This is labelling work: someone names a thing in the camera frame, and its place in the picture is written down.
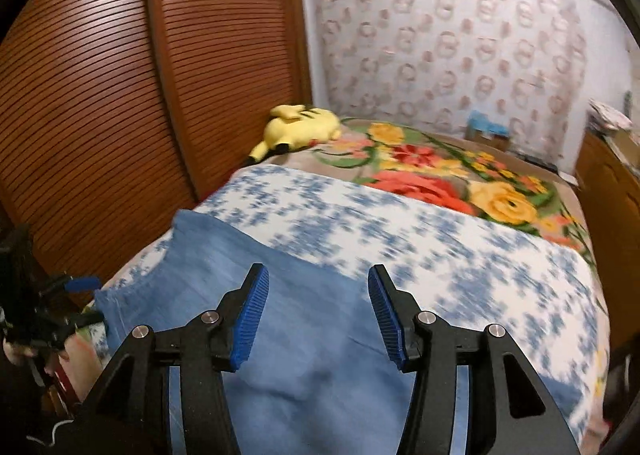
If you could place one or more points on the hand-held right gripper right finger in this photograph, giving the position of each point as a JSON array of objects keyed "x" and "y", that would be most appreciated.
[{"x": 387, "y": 320}]

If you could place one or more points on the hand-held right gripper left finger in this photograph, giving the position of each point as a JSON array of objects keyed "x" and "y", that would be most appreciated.
[{"x": 250, "y": 320}]

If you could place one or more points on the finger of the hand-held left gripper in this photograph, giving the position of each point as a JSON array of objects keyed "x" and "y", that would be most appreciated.
[
  {"x": 82, "y": 283},
  {"x": 85, "y": 319}
]

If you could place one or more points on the blue denim pants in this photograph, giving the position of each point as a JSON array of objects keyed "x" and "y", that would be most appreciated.
[{"x": 310, "y": 360}]

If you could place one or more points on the person's left hand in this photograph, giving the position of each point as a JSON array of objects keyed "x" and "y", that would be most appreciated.
[{"x": 12, "y": 350}]

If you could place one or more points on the blue floral white bedsheet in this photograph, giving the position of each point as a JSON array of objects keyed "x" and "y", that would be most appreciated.
[{"x": 450, "y": 260}]

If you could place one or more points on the colourful floral blanket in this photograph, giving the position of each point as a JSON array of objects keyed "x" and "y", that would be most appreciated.
[{"x": 450, "y": 175}]

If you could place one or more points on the yellow plush toy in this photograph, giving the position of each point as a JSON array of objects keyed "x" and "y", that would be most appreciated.
[{"x": 300, "y": 127}]

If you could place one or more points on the wooden slatted wardrobe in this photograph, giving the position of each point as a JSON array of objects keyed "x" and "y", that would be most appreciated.
[{"x": 150, "y": 85}]

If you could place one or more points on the cardboard box with blue contents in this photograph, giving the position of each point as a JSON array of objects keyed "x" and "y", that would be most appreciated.
[{"x": 487, "y": 127}]

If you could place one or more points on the black flat device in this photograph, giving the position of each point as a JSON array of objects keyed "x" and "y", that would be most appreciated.
[{"x": 535, "y": 160}]

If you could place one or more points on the wooden cabinet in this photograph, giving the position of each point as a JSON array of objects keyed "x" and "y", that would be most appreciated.
[{"x": 605, "y": 195}]

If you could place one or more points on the circle patterned sheer curtain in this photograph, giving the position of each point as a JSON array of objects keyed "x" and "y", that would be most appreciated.
[{"x": 450, "y": 50}]

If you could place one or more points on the folded patterned cloth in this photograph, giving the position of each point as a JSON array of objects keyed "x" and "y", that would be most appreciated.
[{"x": 607, "y": 115}]

